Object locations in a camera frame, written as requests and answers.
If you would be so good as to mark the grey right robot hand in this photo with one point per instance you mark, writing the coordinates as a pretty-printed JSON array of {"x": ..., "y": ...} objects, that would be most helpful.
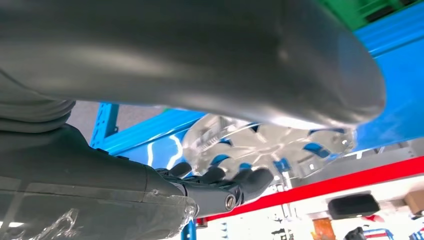
[{"x": 165, "y": 49}]

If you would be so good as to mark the blue steel shelf rack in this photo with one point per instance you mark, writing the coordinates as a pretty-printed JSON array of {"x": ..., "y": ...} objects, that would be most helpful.
[{"x": 397, "y": 82}]

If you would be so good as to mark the green plastic crate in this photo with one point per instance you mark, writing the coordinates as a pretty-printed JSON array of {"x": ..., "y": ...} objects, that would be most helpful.
[{"x": 364, "y": 10}]

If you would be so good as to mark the red barrier belt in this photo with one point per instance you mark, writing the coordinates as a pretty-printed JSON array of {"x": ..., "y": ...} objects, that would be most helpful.
[{"x": 331, "y": 184}]

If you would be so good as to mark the orange paper bag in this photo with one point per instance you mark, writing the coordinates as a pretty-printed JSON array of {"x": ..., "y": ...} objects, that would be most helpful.
[{"x": 324, "y": 229}]

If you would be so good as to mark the black zip case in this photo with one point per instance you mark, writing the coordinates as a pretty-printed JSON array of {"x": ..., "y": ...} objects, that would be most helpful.
[{"x": 352, "y": 206}]

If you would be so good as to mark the brown cardboard box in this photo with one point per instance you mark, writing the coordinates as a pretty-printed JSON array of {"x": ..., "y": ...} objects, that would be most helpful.
[{"x": 415, "y": 202}]

